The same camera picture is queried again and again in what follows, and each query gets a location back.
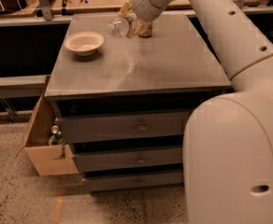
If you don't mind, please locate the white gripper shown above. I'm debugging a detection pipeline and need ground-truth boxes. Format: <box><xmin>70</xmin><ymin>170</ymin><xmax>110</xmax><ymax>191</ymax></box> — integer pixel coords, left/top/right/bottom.
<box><xmin>117</xmin><ymin>0</ymin><xmax>174</xmax><ymax>38</ymax></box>

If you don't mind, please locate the clear plastic water bottle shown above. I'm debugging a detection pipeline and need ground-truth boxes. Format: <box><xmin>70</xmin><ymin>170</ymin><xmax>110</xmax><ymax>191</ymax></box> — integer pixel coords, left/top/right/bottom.
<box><xmin>106</xmin><ymin>16</ymin><xmax>134</xmax><ymax>38</ymax></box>

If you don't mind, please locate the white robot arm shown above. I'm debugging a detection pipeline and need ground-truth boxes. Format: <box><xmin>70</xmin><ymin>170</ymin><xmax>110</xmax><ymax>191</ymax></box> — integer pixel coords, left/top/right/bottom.
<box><xmin>121</xmin><ymin>0</ymin><xmax>273</xmax><ymax>224</ymax></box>

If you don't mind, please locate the white paper bowl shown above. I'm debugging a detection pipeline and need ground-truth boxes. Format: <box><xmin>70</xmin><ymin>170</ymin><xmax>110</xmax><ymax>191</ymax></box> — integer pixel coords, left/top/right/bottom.
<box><xmin>64</xmin><ymin>32</ymin><xmax>105</xmax><ymax>56</ymax></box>

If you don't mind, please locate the patterned drink can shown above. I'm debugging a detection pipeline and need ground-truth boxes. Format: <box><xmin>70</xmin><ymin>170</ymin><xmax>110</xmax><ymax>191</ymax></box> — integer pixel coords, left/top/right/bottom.
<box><xmin>139</xmin><ymin>23</ymin><xmax>152</xmax><ymax>38</ymax></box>

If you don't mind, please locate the grey drawer cabinet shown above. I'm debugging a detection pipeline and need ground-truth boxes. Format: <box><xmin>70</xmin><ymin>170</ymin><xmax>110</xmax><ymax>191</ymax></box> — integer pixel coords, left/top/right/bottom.
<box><xmin>44</xmin><ymin>11</ymin><xmax>232</xmax><ymax>194</ymax></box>

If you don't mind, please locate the top grey drawer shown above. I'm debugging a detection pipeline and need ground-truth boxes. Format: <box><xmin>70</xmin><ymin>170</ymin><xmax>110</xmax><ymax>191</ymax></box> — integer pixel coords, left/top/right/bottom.
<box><xmin>56</xmin><ymin>109</ymin><xmax>190</xmax><ymax>144</ymax></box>

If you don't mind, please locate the grey drawer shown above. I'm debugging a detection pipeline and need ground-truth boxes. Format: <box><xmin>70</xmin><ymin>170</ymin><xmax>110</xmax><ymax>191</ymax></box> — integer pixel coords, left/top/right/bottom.
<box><xmin>56</xmin><ymin>109</ymin><xmax>190</xmax><ymax>144</ymax></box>
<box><xmin>73</xmin><ymin>146</ymin><xmax>182</xmax><ymax>173</ymax></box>
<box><xmin>82</xmin><ymin>170</ymin><xmax>183</xmax><ymax>192</ymax></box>

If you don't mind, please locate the middle grey drawer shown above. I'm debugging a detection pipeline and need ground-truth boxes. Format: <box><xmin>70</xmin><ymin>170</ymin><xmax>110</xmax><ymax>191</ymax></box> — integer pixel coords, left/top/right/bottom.
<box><xmin>73</xmin><ymin>146</ymin><xmax>182</xmax><ymax>173</ymax></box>

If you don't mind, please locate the open cardboard box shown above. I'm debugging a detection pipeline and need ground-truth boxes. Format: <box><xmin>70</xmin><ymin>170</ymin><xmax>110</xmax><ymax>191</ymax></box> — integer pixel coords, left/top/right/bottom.
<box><xmin>15</xmin><ymin>75</ymin><xmax>79</xmax><ymax>177</ymax></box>

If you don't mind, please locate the bottom grey drawer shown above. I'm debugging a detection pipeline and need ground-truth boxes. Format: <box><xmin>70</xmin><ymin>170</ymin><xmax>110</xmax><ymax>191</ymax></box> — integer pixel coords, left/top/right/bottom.
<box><xmin>82</xmin><ymin>170</ymin><xmax>183</xmax><ymax>192</ymax></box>

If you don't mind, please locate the grey metal desk post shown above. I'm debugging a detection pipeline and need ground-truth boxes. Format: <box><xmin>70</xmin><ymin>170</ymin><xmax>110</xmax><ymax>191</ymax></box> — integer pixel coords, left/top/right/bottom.
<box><xmin>38</xmin><ymin>0</ymin><xmax>53</xmax><ymax>21</ymax></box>

